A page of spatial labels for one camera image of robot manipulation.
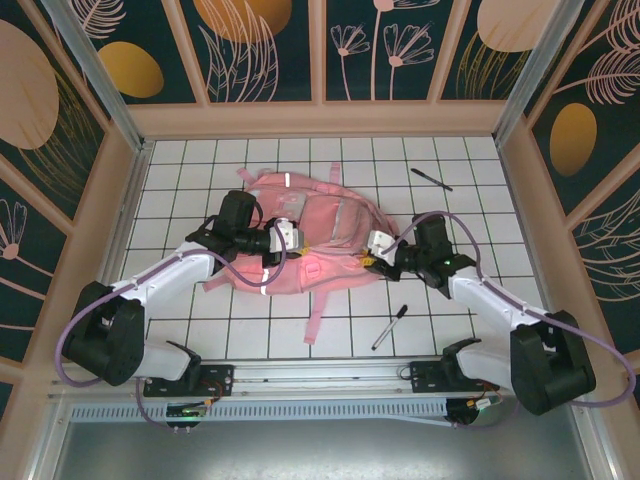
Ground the pink backpack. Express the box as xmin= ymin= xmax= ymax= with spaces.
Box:
xmin=202 ymin=162 xmax=401 ymax=346

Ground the white marker with black cap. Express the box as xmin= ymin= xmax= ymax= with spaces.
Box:
xmin=370 ymin=303 xmax=409 ymax=351

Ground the black pen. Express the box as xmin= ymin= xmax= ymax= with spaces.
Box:
xmin=410 ymin=167 xmax=454 ymax=192

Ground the small electronics board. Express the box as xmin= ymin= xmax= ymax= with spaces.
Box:
xmin=464 ymin=397 xmax=501 ymax=414
xmin=165 ymin=403 xmax=210 ymax=420

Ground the grey metal panel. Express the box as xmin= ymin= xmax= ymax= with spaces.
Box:
xmin=49 ymin=399 xmax=601 ymax=480

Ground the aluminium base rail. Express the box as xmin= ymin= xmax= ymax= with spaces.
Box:
xmin=48 ymin=353 xmax=594 ymax=401

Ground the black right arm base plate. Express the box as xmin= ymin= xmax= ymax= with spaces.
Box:
xmin=408 ymin=359 xmax=501 ymax=394

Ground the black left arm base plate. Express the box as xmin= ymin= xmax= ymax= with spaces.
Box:
xmin=143 ymin=364 xmax=236 ymax=399

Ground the grey slotted cable duct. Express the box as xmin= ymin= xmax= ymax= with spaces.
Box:
xmin=69 ymin=397 xmax=454 ymax=427

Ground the aluminium corner post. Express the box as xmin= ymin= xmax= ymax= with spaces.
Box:
xmin=39 ymin=0 xmax=151 ymax=151
xmin=492 ymin=0 xmax=596 ymax=146

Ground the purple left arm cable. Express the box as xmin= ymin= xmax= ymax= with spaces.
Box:
xmin=59 ymin=214 xmax=291 ymax=432

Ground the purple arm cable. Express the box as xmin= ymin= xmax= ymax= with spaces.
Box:
xmin=59 ymin=214 xmax=291 ymax=432
xmin=384 ymin=212 xmax=637 ymax=430

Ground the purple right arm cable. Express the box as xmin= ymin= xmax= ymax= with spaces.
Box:
xmin=384 ymin=212 xmax=637 ymax=430

